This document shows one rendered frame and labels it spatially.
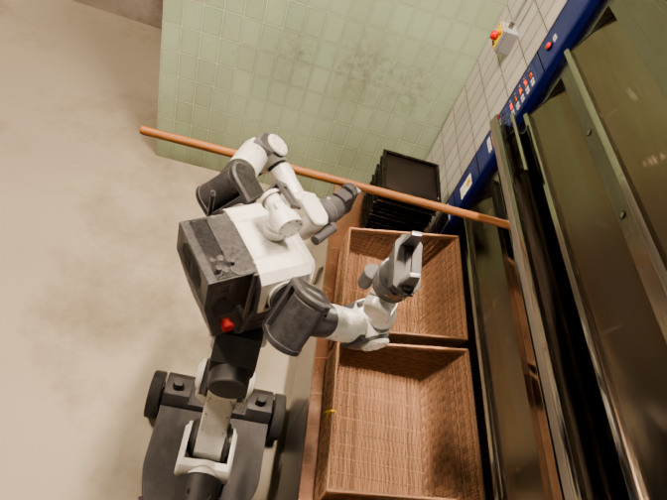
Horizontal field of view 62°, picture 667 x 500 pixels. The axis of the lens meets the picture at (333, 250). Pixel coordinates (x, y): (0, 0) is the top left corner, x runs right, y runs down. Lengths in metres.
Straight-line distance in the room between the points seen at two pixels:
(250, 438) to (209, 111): 1.86
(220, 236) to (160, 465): 1.24
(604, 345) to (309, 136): 2.28
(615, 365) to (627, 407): 0.10
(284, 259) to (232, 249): 0.13
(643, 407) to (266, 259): 0.89
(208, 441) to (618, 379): 1.43
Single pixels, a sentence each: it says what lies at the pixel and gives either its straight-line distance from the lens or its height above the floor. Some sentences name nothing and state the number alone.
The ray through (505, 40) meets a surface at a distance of 2.66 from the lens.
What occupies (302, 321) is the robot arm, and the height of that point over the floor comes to 1.39.
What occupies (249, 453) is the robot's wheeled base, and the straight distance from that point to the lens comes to 2.42.
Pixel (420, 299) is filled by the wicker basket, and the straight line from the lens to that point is 2.51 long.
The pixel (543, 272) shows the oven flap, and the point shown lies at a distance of 1.67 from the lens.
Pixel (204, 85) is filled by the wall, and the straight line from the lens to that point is 3.28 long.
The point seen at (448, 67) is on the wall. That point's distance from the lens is 3.09.
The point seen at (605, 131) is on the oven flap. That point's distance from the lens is 1.71.
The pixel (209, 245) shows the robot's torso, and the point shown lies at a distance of 1.33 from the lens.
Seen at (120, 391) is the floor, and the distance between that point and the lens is 2.68.
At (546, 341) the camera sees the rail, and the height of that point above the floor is 1.43.
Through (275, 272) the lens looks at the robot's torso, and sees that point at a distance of 1.31.
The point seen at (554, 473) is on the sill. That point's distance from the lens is 1.64.
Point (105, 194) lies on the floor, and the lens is 3.41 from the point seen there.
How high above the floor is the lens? 2.40
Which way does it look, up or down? 46 degrees down
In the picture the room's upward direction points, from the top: 23 degrees clockwise
